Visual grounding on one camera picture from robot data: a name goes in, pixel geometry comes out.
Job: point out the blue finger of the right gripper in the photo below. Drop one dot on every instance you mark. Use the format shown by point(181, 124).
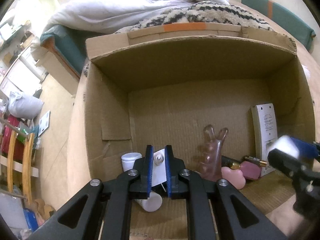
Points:
point(300, 149)

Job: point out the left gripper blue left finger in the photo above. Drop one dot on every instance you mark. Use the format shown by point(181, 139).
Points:
point(149, 159)

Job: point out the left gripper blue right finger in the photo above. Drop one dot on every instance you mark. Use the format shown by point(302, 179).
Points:
point(167, 154)

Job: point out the white bottle red label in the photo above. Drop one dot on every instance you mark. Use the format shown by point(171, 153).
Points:
point(128, 160)

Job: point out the AA battery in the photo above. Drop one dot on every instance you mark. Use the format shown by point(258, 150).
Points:
point(256, 161)

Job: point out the pink translucent hair claw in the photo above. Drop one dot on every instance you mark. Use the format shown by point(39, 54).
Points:
point(209, 166)

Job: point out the white remote control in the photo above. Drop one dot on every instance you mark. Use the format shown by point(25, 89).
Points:
point(265, 129)

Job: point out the pink eraser block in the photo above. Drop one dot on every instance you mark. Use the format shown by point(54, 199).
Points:
point(250, 170)

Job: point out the white pill bottle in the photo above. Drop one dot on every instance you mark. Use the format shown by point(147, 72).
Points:
point(152, 204)

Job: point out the pink plastic toy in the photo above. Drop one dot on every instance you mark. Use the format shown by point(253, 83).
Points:
point(235, 177)

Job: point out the beige bed sheet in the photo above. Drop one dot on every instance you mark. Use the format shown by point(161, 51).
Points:
point(106, 210)

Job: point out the brown cardboard box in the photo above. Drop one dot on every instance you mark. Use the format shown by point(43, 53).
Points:
point(162, 85)

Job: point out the bathroom scale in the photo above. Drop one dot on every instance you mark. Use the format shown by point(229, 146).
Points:
point(44, 123)

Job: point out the teal cushion orange stripe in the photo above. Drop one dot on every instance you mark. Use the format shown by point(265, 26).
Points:
point(284, 18)

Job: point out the white plastic bag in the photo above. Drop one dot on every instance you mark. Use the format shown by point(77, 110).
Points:
point(24, 106)

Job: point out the patterned fleece blanket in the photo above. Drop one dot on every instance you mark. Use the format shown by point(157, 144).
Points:
point(203, 12)

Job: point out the white duvet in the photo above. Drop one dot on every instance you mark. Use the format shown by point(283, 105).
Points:
point(108, 16)

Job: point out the wooden chair frame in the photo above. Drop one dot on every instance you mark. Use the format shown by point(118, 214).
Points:
point(24, 167)

